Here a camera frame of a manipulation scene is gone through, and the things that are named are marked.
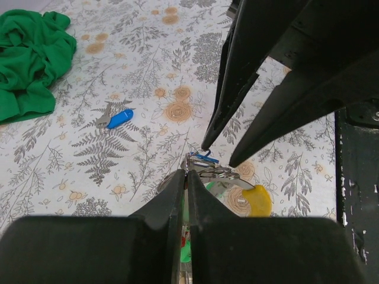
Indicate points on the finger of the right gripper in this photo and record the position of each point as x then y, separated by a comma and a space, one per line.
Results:
237, 70
304, 96

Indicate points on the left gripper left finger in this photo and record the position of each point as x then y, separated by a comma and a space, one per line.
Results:
141, 248

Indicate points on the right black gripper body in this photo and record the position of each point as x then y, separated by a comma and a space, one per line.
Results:
321, 42

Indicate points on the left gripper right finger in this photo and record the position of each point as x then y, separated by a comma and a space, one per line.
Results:
226, 248

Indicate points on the green tag key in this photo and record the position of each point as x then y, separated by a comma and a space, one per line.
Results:
217, 189

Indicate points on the blue tag key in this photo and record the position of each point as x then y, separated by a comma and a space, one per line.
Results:
110, 122
204, 157

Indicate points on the green crumpled cloth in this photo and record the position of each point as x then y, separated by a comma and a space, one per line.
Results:
36, 51

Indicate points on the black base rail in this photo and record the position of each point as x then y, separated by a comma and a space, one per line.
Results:
357, 176

